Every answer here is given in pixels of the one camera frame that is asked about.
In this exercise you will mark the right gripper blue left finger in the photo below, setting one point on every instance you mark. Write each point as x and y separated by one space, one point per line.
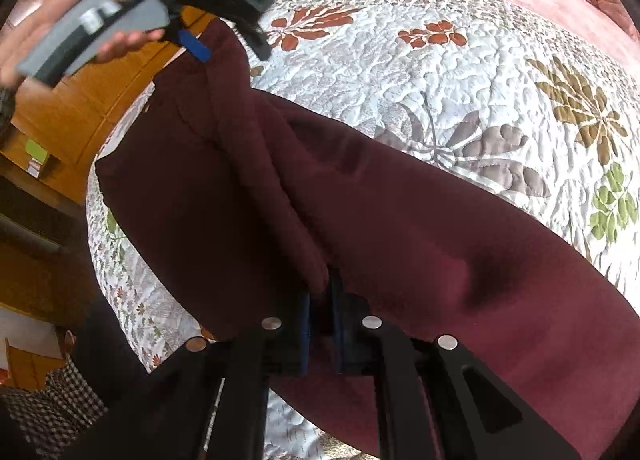
207 400

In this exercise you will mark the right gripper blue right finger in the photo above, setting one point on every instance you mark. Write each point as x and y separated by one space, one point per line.
436 400

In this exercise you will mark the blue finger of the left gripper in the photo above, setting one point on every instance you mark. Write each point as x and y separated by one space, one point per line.
193 45
253 35

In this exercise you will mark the maroon pants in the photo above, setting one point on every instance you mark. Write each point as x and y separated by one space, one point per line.
240 201

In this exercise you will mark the checkered trouser leg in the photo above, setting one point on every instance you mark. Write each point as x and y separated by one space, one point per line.
41 424

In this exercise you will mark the orange wooden wardrobe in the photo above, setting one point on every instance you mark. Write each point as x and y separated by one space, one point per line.
54 135

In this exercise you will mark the floral quilted bedspread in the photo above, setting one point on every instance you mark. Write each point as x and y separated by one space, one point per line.
481 89

